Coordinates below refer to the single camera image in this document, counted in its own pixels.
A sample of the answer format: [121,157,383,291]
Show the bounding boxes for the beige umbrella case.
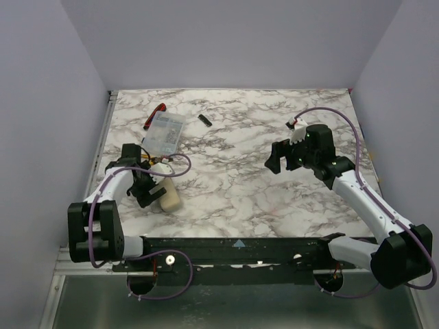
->
[159,178,182,212]

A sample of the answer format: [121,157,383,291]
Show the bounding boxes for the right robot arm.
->
[265,122,434,289]

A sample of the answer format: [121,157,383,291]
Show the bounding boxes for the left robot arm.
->
[67,144,173,263]

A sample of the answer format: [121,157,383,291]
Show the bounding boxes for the yellow black pliers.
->
[141,154,168,164]

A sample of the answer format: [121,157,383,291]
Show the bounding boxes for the clear plastic screw box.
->
[142,112,186,156]

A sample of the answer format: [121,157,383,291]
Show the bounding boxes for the black chip component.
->
[198,114,212,127]

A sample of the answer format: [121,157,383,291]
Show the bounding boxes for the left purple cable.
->
[88,153,193,302]

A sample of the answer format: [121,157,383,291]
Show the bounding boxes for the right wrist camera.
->
[286,118,308,145]

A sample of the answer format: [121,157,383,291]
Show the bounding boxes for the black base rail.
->
[112,238,353,286]

